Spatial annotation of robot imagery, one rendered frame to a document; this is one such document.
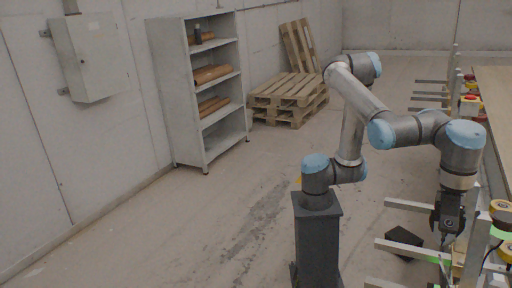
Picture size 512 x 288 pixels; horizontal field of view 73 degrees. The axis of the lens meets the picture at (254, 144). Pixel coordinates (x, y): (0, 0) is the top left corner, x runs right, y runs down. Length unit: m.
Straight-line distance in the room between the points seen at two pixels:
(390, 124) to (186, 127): 2.69
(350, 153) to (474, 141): 0.89
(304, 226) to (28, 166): 1.98
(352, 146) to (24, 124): 2.19
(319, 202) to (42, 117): 2.04
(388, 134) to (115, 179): 2.73
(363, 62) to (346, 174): 0.62
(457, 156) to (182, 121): 2.85
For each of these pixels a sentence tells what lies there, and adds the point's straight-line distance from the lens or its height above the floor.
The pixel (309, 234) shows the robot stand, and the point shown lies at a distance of 1.98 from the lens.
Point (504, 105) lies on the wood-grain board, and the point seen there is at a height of 0.90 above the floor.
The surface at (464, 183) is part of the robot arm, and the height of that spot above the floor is 1.21.
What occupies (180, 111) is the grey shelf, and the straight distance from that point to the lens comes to 3.47.
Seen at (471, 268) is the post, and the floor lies 0.98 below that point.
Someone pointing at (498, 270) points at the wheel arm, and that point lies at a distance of 1.44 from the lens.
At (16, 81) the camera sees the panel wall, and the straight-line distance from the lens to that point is 2.82.
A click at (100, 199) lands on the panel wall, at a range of 3.33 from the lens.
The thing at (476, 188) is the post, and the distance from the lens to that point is 1.30.
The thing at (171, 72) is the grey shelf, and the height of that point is 1.07.
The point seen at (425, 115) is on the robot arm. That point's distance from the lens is 1.10.
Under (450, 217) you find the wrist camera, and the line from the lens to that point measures 1.06.
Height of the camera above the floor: 1.72
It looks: 24 degrees down
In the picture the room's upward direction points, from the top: 5 degrees counter-clockwise
